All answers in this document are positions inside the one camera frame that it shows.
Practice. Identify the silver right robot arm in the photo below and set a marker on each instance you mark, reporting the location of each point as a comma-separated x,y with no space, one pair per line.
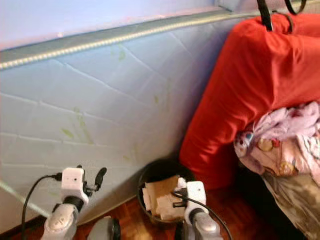
205,227

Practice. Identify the large red cushion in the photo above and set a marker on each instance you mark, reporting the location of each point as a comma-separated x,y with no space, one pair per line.
245,85

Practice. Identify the flattened brown cardboard box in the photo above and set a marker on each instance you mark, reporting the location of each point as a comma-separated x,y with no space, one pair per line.
160,190

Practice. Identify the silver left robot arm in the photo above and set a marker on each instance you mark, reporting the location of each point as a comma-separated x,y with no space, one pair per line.
60,222

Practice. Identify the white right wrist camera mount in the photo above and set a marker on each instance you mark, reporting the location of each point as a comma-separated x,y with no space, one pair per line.
196,192

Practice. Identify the pale blue upright mattress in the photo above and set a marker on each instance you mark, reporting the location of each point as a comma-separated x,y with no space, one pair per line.
120,100

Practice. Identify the bed with grey leaf sheet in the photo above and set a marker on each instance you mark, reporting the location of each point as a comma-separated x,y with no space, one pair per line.
295,200

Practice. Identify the small white tissue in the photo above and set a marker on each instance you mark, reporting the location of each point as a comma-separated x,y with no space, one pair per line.
182,183

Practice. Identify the black round waste bin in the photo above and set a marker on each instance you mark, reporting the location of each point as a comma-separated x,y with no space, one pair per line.
160,167

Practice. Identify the pink cartoon print blanket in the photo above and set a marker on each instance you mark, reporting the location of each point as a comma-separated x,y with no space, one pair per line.
285,140

